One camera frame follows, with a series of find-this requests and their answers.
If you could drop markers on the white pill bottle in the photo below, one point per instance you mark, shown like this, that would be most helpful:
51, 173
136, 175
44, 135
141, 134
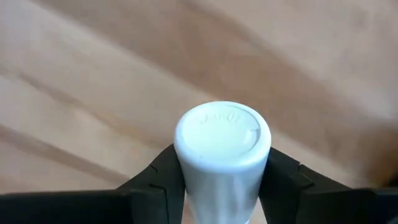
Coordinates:
222, 140

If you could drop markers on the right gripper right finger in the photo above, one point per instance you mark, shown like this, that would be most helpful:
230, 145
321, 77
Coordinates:
295, 199

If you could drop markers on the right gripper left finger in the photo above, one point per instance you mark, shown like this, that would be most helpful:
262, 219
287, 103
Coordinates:
155, 196

